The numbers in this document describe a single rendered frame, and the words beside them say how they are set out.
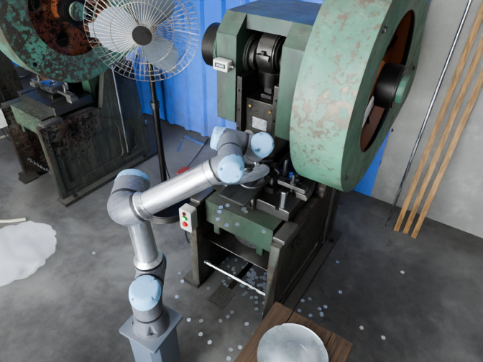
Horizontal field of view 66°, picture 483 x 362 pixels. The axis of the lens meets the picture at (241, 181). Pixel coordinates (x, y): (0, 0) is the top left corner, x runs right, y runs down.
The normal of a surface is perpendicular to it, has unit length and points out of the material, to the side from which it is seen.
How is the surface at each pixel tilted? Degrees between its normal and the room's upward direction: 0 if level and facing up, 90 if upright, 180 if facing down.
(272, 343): 0
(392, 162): 90
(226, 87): 90
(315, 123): 91
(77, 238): 0
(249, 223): 90
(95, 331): 0
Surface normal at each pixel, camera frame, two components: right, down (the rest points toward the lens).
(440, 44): -0.55, 0.49
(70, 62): 0.81, 0.37
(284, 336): 0.03, -0.80
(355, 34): -0.44, -0.05
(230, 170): 0.06, 0.60
